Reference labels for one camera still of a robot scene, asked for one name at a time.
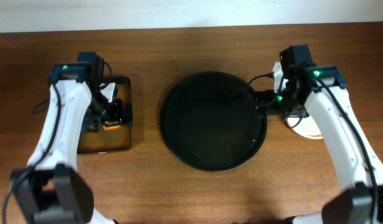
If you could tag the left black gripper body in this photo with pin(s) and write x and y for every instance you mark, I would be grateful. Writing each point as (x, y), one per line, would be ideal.
(115, 111)

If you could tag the orange sponge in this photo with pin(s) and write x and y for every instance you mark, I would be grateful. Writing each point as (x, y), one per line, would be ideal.
(111, 125)

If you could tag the black rectangular tray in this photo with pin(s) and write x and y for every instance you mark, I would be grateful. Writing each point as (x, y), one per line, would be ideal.
(94, 139)

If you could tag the round black tray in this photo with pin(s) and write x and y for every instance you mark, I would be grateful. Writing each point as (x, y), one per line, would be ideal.
(211, 121)

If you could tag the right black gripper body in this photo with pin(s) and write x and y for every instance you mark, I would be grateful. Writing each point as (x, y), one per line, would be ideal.
(269, 101)

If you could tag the white plate bottom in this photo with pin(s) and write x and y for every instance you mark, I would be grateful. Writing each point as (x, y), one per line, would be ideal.
(305, 127)

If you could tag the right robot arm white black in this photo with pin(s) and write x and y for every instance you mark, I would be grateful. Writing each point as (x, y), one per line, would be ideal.
(303, 89)

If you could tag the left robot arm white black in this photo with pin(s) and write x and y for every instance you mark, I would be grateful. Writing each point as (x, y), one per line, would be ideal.
(50, 189)

